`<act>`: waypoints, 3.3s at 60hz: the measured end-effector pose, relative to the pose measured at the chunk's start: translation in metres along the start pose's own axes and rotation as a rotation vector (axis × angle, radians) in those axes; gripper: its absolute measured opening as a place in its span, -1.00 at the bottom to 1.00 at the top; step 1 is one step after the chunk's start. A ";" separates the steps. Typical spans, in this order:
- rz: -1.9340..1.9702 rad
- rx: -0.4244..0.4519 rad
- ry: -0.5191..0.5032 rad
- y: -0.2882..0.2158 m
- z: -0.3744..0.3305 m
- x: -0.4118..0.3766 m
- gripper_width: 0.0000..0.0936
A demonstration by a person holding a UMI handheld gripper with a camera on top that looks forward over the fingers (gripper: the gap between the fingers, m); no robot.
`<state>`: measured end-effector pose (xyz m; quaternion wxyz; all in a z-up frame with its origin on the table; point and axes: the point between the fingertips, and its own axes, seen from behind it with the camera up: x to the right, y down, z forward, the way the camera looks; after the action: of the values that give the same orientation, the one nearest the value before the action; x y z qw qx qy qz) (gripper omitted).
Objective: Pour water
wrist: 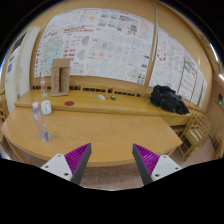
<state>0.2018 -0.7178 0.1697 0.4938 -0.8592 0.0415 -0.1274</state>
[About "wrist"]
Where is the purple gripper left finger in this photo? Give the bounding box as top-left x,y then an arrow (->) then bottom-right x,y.
42,143 -> 92,185

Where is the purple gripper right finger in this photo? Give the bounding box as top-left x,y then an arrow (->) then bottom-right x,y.
132,144 -> 181,185

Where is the clear plastic water bottle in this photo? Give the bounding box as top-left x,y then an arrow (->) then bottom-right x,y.
32,102 -> 50,142

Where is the wooden chair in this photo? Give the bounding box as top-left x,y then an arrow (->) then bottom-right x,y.
178,114 -> 212,160

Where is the red round coaster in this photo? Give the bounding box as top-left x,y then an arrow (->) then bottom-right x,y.
64,101 -> 74,106

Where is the white cup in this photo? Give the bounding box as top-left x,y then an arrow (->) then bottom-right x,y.
41,100 -> 52,115

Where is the black backpack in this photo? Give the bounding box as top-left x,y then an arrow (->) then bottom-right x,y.
150,85 -> 189,115

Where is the small white card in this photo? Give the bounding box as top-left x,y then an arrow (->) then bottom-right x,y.
98,95 -> 106,100

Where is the far clear plastic bottle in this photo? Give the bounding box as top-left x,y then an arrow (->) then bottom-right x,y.
40,75 -> 46,95

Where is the brown cardboard box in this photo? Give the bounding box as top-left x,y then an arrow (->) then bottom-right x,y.
51,58 -> 70,96

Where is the large right wall poster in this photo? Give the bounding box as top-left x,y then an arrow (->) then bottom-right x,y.
149,29 -> 207,107

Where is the large wall poster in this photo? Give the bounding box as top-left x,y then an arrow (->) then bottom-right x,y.
34,8 -> 154,84
149,29 -> 207,107

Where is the large left wall poster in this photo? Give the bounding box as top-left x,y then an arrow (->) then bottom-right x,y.
34,8 -> 154,84

